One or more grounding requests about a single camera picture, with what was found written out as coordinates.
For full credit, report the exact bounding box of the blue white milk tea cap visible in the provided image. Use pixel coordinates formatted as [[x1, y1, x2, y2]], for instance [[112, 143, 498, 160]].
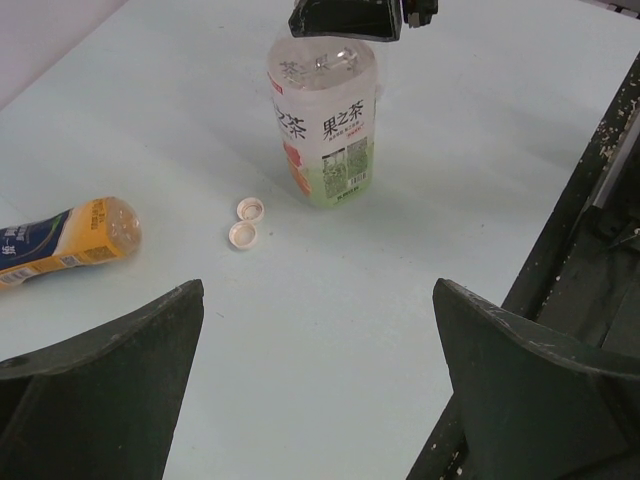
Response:
[[228, 221, 258, 251]]

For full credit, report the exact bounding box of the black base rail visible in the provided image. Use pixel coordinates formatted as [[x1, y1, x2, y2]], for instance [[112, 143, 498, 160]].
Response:
[[409, 65, 639, 479]]

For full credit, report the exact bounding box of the orange milk tea bottle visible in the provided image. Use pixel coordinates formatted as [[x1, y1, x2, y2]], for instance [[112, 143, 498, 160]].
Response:
[[1, 197, 142, 289]]

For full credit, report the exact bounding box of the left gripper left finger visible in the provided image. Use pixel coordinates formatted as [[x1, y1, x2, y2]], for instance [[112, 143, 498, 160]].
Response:
[[1, 279, 204, 479]]

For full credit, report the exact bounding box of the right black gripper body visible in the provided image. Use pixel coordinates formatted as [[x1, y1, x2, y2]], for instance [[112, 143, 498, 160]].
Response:
[[401, 0, 439, 28]]

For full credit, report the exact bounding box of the green label tea bottle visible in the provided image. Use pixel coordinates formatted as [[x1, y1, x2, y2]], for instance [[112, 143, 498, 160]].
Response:
[[267, 35, 378, 208]]

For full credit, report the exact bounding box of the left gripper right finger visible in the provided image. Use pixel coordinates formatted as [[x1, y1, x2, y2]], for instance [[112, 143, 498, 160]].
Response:
[[433, 279, 639, 479]]

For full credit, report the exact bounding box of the white green tea cap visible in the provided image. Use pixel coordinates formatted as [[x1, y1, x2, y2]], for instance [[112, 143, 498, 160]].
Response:
[[236, 197, 265, 223]]

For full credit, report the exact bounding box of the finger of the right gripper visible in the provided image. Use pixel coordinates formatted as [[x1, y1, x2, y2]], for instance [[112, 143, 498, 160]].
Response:
[[288, 0, 403, 42]]

